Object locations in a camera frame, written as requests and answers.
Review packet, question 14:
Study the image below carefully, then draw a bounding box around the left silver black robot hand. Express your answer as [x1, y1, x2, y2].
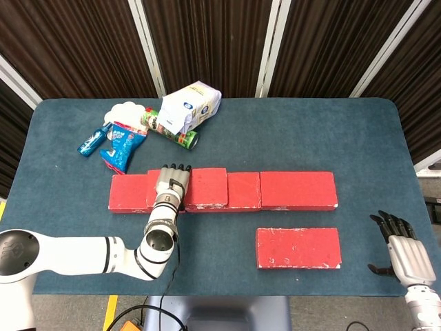
[155, 162, 192, 196]

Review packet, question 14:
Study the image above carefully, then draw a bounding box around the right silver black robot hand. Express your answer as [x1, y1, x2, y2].
[367, 210, 437, 287]

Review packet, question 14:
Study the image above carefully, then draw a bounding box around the red brick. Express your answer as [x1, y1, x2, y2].
[259, 171, 338, 212]
[107, 174, 187, 213]
[256, 227, 342, 270]
[146, 168, 229, 208]
[184, 172, 263, 212]

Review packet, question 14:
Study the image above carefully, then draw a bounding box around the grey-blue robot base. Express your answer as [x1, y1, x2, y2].
[143, 295, 292, 331]

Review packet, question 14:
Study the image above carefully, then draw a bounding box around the green chips can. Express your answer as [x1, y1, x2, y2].
[140, 107, 200, 150]

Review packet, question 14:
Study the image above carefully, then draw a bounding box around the blue felt table cover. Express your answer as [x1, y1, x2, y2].
[0, 97, 431, 298]

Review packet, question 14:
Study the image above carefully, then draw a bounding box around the blue snack bag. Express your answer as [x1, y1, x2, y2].
[99, 123, 147, 174]

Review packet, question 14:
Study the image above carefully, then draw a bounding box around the red white snack packet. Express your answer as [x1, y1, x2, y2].
[110, 120, 149, 135]

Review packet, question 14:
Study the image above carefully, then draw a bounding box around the white paper flour bag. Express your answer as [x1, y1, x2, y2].
[161, 81, 223, 134]

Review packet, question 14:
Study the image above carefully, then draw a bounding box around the white plate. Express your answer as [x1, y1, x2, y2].
[103, 101, 147, 127]

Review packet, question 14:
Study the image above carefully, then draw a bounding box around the blue plastic bottle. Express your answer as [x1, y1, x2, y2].
[76, 122, 114, 158]

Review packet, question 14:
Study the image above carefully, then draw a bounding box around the brown ribbed partition panel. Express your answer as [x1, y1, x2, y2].
[358, 0, 441, 165]
[0, 0, 159, 101]
[268, 0, 414, 99]
[141, 0, 276, 99]
[0, 79, 35, 199]

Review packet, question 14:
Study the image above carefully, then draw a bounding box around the orange box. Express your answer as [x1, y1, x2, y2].
[120, 319, 145, 331]

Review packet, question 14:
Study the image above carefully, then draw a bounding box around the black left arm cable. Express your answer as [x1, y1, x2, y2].
[103, 234, 189, 331]

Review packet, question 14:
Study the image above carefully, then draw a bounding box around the white partition frame post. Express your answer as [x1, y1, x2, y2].
[0, 54, 44, 111]
[349, 0, 424, 99]
[254, 0, 294, 99]
[127, 0, 168, 99]

